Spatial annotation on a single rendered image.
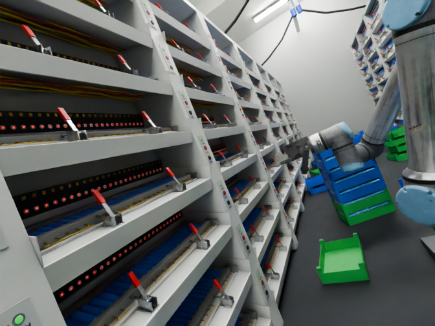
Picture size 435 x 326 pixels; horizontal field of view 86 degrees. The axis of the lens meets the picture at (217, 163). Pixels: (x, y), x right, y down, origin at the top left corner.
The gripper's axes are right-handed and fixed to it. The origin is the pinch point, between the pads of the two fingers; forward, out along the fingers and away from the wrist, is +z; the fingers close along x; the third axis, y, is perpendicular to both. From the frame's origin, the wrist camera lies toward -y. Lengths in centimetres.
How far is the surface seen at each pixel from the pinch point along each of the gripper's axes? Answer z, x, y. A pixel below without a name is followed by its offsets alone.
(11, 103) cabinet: 33, 84, 48
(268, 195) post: 20.1, -30.7, -19.2
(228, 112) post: 20, -30, 42
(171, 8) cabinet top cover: 19, -12, 111
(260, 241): 18.4, 15.2, -29.5
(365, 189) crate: -33, -54, -42
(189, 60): 13, 12, 66
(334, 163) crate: -24, -50, -18
